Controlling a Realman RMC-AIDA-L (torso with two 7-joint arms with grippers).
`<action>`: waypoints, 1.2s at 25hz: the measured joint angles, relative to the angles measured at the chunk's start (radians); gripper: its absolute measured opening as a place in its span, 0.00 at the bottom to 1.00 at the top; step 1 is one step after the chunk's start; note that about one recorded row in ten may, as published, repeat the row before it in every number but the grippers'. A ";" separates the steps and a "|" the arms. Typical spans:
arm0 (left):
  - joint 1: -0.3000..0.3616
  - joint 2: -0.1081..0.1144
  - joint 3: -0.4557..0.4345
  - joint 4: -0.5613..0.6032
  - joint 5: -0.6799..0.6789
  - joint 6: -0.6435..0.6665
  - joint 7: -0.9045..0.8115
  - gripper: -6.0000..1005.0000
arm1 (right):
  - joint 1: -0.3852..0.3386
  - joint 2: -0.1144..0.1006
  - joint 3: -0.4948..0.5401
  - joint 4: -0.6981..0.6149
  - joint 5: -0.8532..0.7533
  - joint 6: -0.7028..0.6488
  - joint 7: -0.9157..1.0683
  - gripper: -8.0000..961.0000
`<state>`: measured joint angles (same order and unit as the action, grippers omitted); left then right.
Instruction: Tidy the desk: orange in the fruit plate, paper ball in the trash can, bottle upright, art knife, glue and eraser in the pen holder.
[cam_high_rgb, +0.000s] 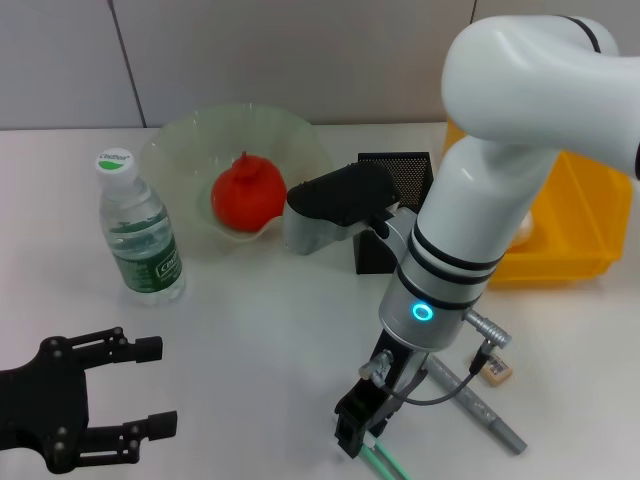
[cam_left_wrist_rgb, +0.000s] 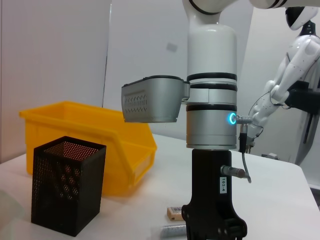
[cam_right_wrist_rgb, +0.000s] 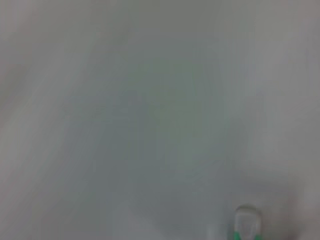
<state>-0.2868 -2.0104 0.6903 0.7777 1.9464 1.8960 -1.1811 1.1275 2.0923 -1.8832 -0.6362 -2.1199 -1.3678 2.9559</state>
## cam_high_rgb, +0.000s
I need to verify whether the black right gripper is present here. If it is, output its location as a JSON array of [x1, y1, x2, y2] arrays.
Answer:
[[332, 331, 427, 460]]

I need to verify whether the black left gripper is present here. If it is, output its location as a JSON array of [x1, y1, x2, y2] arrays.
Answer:
[[0, 326, 180, 475]]

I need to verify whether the green white pen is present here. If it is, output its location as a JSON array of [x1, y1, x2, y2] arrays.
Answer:
[[359, 433, 415, 480]]

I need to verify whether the grey marker pen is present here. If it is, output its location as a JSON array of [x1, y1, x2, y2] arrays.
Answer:
[[424, 354, 529, 456]]

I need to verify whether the beige eraser with barcode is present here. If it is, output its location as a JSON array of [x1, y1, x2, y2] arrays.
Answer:
[[471, 349, 515, 387]]

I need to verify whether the clear green-label water bottle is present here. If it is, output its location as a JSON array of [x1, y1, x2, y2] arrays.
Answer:
[[93, 146, 187, 307]]

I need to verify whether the orange fruit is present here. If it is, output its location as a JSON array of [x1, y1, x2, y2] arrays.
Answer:
[[209, 152, 289, 232]]

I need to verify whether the white paper ball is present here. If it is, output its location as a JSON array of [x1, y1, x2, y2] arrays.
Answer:
[[512, 208, 536, 247]]

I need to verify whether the green glass fruit plate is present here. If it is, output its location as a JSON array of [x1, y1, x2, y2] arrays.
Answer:
[[138, 102, 335, 246]]

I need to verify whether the black mesh pen holder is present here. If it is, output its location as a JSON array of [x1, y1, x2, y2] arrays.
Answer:
[[351, 151, 435, 275]]

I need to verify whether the yellow plastic bin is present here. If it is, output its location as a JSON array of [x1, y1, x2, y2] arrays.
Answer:
[[442, 118, 630, 287]]

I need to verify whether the right arm cable with connector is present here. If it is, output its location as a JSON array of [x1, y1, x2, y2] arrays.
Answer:
[[357, 308, 517, 407]]

